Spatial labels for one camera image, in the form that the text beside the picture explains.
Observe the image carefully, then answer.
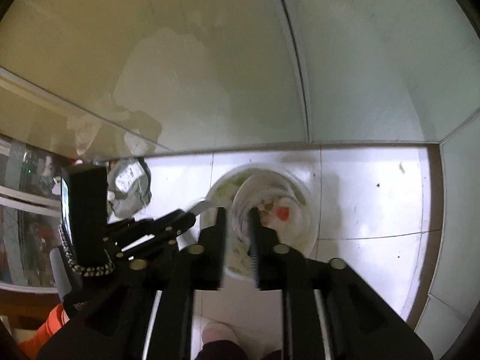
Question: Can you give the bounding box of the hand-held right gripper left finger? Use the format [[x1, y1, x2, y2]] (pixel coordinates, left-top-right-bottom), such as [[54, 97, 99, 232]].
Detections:
[[37, 207, 229, 360]]

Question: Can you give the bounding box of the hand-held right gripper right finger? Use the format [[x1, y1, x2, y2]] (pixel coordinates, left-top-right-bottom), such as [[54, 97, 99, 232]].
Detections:
[[248, 209, 432, 360]]

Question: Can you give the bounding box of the person's foot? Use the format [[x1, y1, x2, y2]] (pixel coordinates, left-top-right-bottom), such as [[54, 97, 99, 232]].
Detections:
[[195, 322, 249, 360]]

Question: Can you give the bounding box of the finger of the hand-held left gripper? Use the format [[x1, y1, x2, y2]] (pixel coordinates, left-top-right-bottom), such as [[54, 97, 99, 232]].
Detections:
[[107, 209, 196, 249], [115, 237, 181, 262]]

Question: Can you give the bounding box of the clear plastic cup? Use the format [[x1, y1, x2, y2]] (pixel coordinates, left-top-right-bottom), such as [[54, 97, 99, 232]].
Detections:
[[231, 172, 313, 256]]

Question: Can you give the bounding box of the grey crumpled plastic bag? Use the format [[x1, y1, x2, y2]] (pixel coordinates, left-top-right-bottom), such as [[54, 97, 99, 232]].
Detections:
[[107, 157, 153, 220]]

